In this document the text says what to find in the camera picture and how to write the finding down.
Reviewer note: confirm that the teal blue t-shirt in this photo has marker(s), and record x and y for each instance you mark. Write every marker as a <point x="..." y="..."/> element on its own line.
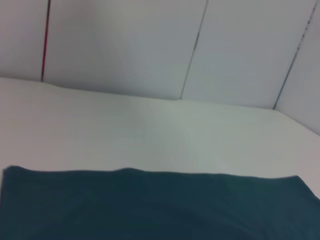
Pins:
<point x="150" y="207"/>

